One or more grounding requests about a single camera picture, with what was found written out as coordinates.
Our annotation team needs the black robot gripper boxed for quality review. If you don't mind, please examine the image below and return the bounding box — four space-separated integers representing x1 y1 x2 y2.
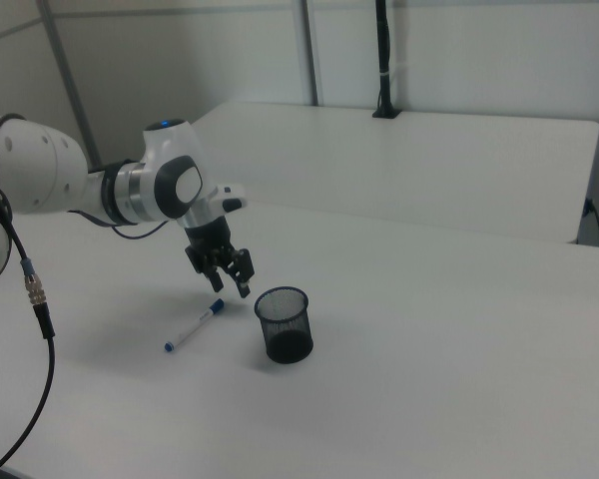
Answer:
183 218 255 300

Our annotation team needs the white marker with blue cap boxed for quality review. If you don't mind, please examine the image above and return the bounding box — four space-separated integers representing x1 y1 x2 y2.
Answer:
163 297 226 353

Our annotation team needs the black mesh pen cup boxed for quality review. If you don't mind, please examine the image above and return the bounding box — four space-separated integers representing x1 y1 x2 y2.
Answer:
254 285 314 364

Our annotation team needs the white neighbouring table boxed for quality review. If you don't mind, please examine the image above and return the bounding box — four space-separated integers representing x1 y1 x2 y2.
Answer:
192 101 599 245

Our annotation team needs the thin blue arm cable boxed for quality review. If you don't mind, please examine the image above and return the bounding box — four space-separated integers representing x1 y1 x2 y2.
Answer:
69 208 170 241

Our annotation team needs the black cable with metal connector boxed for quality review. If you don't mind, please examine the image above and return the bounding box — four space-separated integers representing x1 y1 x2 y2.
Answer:
0 113 58 475

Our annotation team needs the grey metal frame post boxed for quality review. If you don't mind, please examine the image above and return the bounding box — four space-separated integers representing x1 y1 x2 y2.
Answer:
297 0 325 107
38 0 103 174

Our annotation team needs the tall black camera pole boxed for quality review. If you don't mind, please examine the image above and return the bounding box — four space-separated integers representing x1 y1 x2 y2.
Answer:
371 0 404 120

